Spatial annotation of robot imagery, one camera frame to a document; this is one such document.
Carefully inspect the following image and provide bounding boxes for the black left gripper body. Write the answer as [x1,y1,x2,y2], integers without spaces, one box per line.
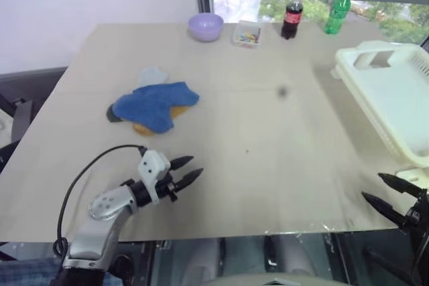
[156,168,182,203]

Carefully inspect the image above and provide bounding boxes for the yellow object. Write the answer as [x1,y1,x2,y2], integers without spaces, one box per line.
[131,103,199,137]

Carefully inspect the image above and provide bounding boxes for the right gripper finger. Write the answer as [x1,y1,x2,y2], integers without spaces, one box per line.
[361,191,406,229]
[377,172,420,199]

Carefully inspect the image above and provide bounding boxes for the white plastic dish rack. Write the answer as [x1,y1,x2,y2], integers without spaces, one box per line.
[329,40,429,184]

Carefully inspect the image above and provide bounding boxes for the dark office chair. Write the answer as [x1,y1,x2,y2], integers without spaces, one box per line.
[0,66,70,175]

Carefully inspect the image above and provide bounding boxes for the cola bottle red cap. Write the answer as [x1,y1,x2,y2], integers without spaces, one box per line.
[280,0,306,41]

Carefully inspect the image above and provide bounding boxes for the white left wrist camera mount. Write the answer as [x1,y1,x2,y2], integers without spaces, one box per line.
[138,150,172,204]

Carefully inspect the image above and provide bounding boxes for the clear plastic box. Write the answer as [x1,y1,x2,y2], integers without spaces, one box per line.
[231,19,263,50]

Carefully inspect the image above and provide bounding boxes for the purple plastic bowl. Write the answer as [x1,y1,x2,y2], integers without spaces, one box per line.
[187,12,225,44]

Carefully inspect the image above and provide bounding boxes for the dark object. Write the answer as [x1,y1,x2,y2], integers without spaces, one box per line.
[107,104,125,123]

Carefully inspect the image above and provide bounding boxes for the green bottle yellow cap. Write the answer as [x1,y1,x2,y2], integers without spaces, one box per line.
[322,0,355,36]

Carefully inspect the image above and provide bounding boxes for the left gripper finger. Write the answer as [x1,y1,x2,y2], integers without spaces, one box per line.
[170,155,196,171]
[176,167,205,192]

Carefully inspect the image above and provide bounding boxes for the colourful small clips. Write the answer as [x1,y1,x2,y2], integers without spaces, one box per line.
[236,30,259,46]

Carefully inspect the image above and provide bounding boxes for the blue plaid cloth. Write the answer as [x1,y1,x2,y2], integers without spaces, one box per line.
[0,256,60,286]

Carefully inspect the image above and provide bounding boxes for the pale blue-white object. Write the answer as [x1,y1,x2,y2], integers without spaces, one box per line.
[137,67,169,88]

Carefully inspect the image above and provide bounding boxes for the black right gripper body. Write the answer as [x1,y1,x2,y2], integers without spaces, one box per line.
[397,188,429,237]

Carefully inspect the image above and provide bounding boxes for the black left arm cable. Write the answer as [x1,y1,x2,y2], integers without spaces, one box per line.
[53,144,148,257]

